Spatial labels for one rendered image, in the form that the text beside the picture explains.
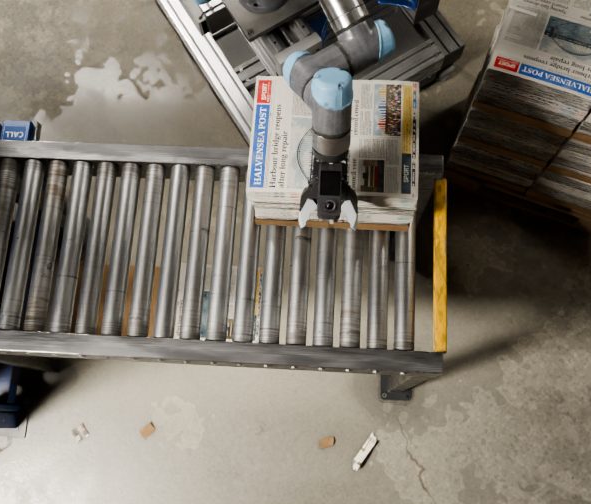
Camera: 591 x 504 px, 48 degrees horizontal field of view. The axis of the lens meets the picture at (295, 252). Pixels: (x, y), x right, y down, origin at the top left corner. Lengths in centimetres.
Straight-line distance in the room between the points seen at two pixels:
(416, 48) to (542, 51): 75
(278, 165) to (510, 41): 75
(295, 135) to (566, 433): 150
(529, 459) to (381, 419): 51
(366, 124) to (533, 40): 59
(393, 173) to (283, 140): 25
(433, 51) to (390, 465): 146
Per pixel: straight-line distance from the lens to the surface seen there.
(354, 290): 163
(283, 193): 145
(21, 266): 182
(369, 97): 155
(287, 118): 152
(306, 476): 240
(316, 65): 133
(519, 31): 193
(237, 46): 260
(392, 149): 149
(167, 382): 247
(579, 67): 192
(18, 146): 192
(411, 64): 253
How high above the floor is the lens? 240
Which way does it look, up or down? 75 degrees down
